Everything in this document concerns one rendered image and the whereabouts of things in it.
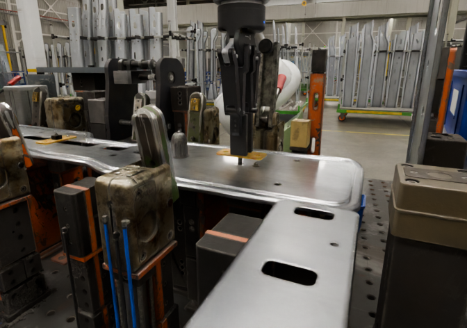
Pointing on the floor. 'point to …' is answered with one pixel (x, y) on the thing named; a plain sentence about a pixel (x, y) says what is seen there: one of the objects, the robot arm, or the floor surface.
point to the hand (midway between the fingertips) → (241, 133)
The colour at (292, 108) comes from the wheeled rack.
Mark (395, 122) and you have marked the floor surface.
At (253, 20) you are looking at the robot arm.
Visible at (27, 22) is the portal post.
